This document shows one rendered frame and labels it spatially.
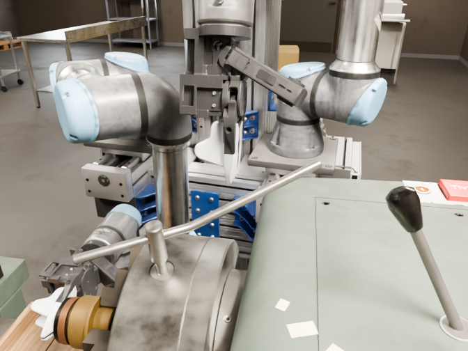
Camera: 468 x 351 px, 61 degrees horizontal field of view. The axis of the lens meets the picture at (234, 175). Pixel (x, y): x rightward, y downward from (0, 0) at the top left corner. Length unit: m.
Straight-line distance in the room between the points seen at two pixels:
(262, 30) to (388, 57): 6.63
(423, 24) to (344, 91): 8.57
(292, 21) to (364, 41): 8.53
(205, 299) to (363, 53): 0.64
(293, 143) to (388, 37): 6.73
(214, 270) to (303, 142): 0.57
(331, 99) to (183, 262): 0.56
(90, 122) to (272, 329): 0.47
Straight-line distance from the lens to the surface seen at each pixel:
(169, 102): 0.77
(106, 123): 0.75
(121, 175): 1.11
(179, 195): 0.89
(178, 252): 0.59
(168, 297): 0.55
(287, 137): 1.05
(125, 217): 0.93
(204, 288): 0.54
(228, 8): 0.53
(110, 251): 0.52
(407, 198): 0.43
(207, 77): 0.53
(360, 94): 0.95
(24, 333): 1.06
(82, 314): 0.71
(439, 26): 9.56
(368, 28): 0.95
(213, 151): 0.55
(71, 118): 0.74
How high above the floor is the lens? 1.60
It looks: 27 degrees down
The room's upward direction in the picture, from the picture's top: straight up
